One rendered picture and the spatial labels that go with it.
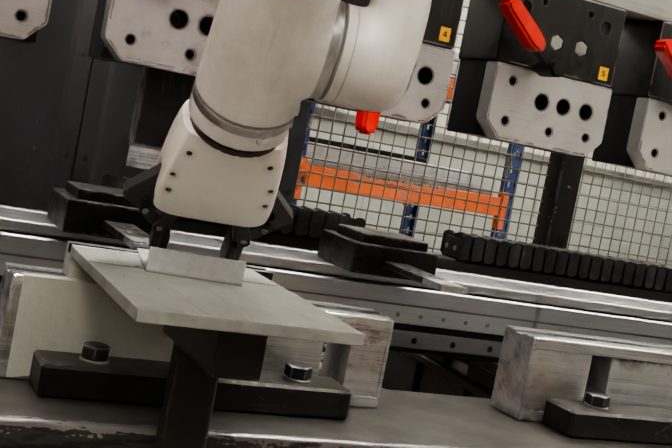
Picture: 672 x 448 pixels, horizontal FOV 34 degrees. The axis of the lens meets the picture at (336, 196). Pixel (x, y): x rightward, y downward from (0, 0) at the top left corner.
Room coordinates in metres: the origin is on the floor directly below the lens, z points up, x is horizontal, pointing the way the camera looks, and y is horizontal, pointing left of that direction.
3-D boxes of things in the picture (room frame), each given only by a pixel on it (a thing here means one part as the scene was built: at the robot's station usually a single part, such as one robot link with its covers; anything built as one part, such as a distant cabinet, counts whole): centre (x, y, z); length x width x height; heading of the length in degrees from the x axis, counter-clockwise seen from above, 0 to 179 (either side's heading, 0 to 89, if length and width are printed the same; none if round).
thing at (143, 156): (1.05, 0.15, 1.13); 0.10 x 0.02 x 0.10; 114
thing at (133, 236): (1.20, 0.22, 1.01); 0.26 x 0.12 x 0.05; 24
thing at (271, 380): (1.02, 0.09, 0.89); 0.30 x 0.05 x 0.03; 114
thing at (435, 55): (1.12, -0.01, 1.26); 0.15 x 0.09 x 0.17; 114
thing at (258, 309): (0.92, 0.09, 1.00); 0.26 x 0.18 x 0.01; 24
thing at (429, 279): (1.35, -0.10, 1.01); 0.26 x 0.12 x 0.05; 24
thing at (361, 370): (1.08, 0.10, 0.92); 0.39 x 0.06 x 0.10; 114
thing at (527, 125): (1.21, -0.19, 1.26); 0.15 x 0.09 x 0.17; 114
